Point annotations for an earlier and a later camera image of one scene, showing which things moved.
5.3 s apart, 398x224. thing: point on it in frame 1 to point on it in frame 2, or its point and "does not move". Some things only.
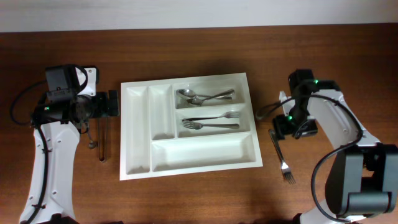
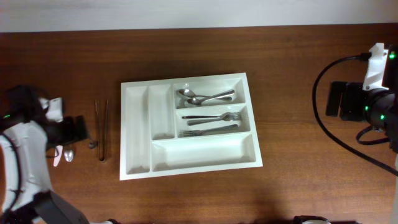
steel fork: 286,170 to 231,117
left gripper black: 104,110 to 74,134
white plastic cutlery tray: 186,126 does not move
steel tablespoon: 190,93 to 198,101
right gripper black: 281,127 to 352,91
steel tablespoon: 199,101 does not move
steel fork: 198,126 to 191,133
